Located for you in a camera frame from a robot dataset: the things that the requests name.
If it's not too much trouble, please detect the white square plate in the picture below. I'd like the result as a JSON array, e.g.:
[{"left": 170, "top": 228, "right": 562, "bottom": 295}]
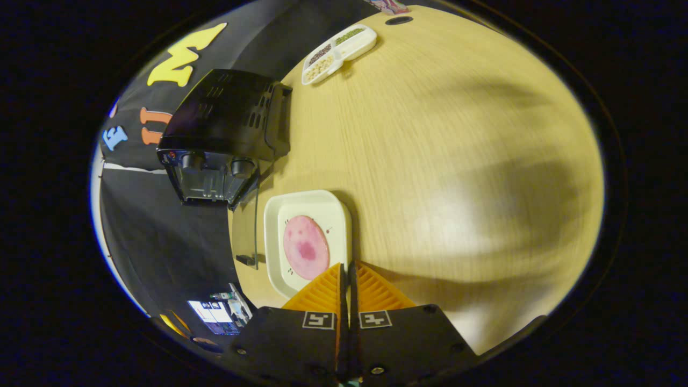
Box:
[{"left": 263, "top": 190, "right": 353, "bottom": 299}]

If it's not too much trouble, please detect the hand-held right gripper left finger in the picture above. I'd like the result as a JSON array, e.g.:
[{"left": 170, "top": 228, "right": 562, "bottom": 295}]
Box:
[{"left": 228, "top": 262, "right": 345, "bottom": 385}]

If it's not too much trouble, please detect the black backdrop cloth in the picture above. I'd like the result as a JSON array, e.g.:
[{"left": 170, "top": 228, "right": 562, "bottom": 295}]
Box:
[{"left": 97, "top": 0, "right": 388, "bottom": 323}]

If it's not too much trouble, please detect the pink ham slice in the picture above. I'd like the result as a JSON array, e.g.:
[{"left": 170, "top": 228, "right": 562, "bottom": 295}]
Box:
[{"left": 283, "top": 216, "right": 330, "bottom": 281}]

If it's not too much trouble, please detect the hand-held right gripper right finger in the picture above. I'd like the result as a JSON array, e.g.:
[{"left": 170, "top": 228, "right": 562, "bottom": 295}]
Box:
[{"left": 348, "top": 261, "right": 479, "bottom": 385}]

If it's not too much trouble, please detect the white divided snack tray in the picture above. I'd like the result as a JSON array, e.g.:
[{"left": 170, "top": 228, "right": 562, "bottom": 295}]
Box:
[{"left": 301, "top": 24, "right": 378, "bottom": 86}]

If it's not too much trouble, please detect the lit computer screen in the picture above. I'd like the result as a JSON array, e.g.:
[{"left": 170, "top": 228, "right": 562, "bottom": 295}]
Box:
[{"left": 187, "top": 284, "right": 253, "bottom": 335}]

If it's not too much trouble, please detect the black electric oven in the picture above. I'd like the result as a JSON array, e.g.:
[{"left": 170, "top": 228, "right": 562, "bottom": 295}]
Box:
[{"left": 157, "top": 69, "right": 293, "bottom": 269}]

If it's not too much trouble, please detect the silver drink can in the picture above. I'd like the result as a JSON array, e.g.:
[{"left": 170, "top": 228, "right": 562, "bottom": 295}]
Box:
[{"left": 365, "top": 0, "right": 410, "bottom": 15}]

